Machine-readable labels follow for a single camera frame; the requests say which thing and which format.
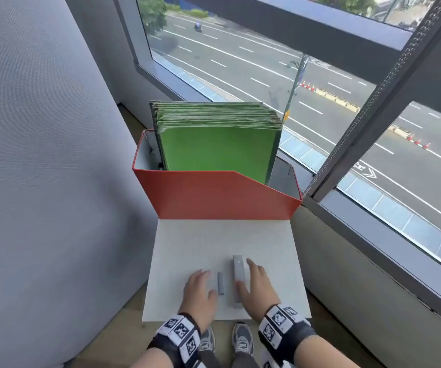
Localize person's left hand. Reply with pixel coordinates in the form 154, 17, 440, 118
178, 269, 219, 334

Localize person's right hand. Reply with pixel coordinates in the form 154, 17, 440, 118
235, 258, 281, 323

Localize grey metal stapler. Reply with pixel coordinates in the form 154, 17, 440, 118
232, 255, 246, 308

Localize person's right forearm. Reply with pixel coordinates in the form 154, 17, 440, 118
293, 335, 361, 368

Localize person's left forearm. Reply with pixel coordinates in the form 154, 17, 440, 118
129, 348, 175, 368

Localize black marker-tagged left wristband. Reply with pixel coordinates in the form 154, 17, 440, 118
147, 312, 202, 368

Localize black marker-tagged wristband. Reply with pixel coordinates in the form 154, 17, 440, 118
147, 312, 202, 368
258, 304, 317, 366

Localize black marker-tagged right wristband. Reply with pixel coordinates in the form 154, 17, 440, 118
258, 304, 317, 366

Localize grey left sneaker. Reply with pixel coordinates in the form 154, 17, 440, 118
199, 326, 216, 353

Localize grey sneaker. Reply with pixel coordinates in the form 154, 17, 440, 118
199, 326, 216, 353
231, 322, 254, 356

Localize grey right sneaker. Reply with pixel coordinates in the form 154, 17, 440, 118
231, 322, 254, 356

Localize grey trousers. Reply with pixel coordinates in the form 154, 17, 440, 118
199, 350, 260, 368

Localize red cardboard file box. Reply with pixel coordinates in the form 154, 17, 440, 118
132, 129, 303, 220

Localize stack of green folders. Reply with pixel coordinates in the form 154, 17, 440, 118
150, 100, 284, 186

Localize grey fabric partition panel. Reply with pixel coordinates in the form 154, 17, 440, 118
0, 0, 159, 368

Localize green street lamp pole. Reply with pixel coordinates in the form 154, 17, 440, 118
281, 53, 310, 122

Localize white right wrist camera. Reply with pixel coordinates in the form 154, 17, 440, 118
260, 349, 295, 368

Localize metal bead blind chain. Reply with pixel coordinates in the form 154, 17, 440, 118
303, 0, 441, 197

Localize grey window frame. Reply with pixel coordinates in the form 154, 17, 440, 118
113, 0, 441, 336

